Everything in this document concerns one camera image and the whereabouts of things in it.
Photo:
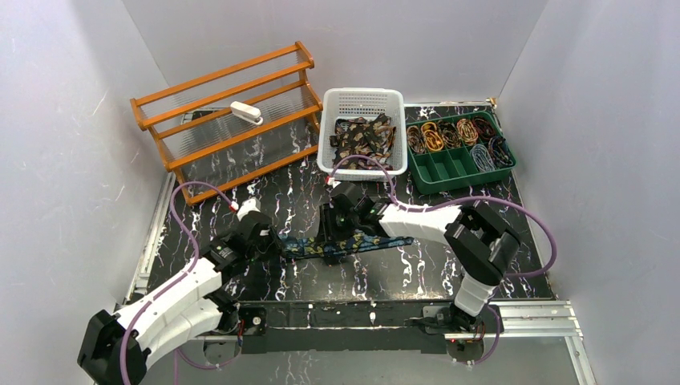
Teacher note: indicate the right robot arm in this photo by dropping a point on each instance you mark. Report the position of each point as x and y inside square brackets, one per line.
[484, 243]

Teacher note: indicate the blue floral tie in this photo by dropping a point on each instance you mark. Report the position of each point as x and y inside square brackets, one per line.
[361, 243]

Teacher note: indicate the orange wooden rack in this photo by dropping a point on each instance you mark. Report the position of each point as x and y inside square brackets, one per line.
[203, 143]

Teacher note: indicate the rolled light blue tie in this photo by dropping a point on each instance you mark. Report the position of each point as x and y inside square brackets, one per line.
[482, 158]

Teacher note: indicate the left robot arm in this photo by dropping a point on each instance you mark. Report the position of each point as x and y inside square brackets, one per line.
[119, 347]

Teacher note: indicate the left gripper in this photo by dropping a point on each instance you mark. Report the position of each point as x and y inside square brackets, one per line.
[273, 246]

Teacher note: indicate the white plastic basket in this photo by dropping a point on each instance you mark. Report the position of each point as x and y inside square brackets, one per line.
[368, 103]

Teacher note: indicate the white stapler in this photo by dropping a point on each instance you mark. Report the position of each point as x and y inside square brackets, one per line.
[247, 113]

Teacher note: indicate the rolled dark red tie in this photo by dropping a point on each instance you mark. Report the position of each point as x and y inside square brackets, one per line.
[484, 128]

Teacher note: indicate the rolled yellow tie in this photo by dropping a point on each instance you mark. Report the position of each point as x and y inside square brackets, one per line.
[432, 137]

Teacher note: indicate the green divided tray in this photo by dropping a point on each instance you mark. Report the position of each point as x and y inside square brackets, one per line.
[451, 169]

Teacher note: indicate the rolled orange brown tie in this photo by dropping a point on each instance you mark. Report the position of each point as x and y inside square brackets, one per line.
[467, 132]

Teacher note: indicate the dark brown patterned tie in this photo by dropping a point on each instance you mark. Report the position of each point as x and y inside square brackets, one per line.
[359, 136]

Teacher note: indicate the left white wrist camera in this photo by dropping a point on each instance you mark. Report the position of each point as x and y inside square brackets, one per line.
[252, 205]

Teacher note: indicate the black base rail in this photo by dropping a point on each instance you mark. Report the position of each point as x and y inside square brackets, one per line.
[426, 326]

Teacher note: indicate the rolled dark navy tie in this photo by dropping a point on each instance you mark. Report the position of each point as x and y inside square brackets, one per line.
[498, 151]

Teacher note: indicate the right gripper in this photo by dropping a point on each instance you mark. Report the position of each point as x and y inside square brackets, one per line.
[329, 233]

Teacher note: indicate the rolled multicolour tie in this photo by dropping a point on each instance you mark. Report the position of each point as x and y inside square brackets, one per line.
[415, 140]

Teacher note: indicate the rolled dark brown tie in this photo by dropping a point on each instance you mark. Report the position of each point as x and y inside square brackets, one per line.
[449, 135]

